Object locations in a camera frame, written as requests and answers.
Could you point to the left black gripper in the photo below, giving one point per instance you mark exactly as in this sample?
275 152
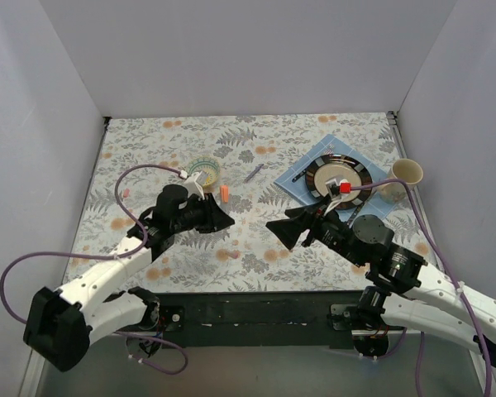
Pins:
208 212

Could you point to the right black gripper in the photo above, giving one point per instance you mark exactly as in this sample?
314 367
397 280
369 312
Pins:
308 227

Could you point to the grey highlighter pen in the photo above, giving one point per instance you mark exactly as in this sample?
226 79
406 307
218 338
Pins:
224 193

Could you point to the purple pen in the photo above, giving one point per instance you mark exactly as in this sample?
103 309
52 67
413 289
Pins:
253 173

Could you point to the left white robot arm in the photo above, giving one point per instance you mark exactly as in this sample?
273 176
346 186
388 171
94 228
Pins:
63 323

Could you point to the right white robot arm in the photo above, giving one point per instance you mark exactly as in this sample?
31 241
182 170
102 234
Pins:
406 290

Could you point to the blue checked cloth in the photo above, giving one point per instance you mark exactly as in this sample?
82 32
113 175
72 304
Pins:
358 203

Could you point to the patterned glass bowl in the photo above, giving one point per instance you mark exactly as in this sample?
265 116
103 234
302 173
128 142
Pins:
209 166

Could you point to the floral table mat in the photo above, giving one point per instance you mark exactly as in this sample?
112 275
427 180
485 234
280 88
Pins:
142 155

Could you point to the dark striped plate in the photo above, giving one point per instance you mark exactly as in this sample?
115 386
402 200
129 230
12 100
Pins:
331 166

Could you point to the cream ceramic mug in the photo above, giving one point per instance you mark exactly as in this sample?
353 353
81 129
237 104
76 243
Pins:
408 171

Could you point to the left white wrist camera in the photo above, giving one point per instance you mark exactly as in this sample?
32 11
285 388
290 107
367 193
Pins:
194 184

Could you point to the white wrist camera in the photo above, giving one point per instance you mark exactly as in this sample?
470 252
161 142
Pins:
338 189
194 184

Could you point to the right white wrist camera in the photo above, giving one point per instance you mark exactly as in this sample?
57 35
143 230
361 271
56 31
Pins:
338 189

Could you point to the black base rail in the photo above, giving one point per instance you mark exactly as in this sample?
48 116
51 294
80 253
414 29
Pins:
273 319

